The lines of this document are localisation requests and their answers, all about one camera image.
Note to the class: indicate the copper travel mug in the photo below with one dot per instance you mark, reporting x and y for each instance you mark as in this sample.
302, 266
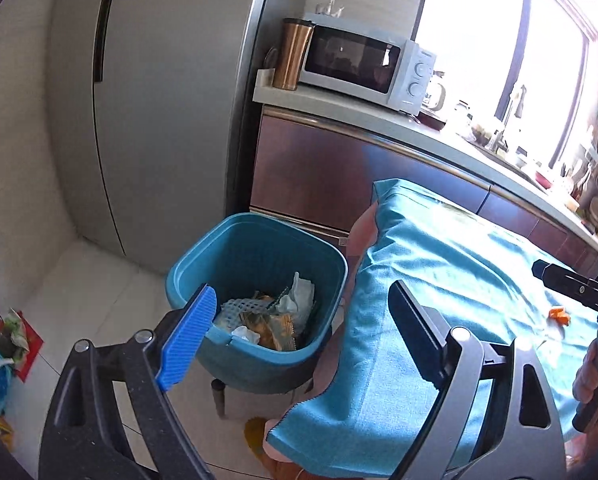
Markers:
296, 37

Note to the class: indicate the white tissue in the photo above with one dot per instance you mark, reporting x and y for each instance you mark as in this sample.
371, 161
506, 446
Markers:
298, 302

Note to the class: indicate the dark kitchen cabinet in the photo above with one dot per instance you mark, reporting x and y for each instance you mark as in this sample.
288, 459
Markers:
319, 174

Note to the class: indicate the orange peel scrap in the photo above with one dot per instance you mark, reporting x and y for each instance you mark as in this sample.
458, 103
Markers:
559, 316

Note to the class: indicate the gold orange snack wrapper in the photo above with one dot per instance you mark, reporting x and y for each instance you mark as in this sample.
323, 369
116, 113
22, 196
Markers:
275, 331

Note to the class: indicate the right hand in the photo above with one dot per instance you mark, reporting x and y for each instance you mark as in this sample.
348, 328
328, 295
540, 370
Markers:
586, 382

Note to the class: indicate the silver refrigerator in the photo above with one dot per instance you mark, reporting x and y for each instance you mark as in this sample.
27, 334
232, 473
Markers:
144, 100

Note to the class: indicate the electric kettle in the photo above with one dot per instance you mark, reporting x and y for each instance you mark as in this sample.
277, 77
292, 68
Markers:
436, 93

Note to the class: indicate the white microwave oven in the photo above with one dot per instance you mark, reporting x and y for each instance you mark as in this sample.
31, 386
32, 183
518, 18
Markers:
358, 60

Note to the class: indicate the colourful bags on floor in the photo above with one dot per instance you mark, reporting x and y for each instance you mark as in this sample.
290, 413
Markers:
19, 346

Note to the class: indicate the white foam fruit net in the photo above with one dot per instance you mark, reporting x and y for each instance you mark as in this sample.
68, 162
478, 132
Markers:
229, 316

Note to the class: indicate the kitchen faucet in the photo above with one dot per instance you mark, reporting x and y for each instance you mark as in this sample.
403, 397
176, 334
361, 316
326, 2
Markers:
503, 137

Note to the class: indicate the blue floral tablecloth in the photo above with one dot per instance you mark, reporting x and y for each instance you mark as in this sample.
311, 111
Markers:
454, 360

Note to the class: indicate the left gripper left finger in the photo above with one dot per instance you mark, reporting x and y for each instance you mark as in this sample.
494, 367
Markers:
177, 349

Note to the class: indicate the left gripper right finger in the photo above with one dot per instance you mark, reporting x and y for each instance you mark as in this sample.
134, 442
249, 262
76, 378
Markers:
420, 333

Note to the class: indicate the blue trash bin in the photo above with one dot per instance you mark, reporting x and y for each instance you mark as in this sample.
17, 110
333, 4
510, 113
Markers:
260, 265

